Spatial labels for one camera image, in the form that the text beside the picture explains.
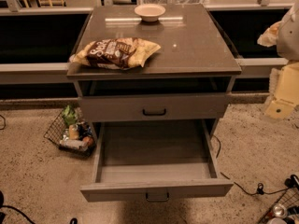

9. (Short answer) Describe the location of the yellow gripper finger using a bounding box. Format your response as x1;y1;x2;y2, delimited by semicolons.
263;63;299;119
257;21;280;47

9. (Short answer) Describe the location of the brown chip bag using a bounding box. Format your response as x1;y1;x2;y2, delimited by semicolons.
71;37;161;70

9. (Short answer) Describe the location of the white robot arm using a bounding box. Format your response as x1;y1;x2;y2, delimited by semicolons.
257;2;299;119

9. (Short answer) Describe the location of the closed grey upper drawer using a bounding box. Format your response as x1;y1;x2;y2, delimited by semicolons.
78;93;229;122

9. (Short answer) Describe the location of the grey drawer cabinet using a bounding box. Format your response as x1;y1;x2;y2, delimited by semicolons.
66;3;243;203

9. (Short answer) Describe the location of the open grey middle drawer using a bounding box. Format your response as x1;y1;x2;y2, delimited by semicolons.
81;119;233;203

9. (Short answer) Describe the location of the silver can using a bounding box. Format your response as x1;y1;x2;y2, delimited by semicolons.
272;203;287;218

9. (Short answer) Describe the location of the beige bowl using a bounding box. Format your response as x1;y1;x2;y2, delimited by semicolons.
135;4;165;22

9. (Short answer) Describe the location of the white tube package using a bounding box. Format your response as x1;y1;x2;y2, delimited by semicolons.
60;139;88;151

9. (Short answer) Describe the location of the green leafy vegetable item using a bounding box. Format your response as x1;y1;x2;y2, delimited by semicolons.
62;105;78;126

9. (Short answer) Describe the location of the yellow bottle in basket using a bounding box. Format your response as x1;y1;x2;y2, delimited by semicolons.
69;124;79;140

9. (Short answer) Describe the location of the black floor cable right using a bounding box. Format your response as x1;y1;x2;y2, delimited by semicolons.
212;134;292;197

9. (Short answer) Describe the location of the black wire basket right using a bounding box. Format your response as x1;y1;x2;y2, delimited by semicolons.
258;188;299;224

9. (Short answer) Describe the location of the black wire basket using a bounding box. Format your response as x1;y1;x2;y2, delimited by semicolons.
258;188;299;224
44;109;95;156

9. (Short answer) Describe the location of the black wire basket left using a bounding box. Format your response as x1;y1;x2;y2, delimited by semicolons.
44;109;95;156

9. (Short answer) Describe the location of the black cable bottom left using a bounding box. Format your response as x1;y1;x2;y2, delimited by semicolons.
0;189;78;224

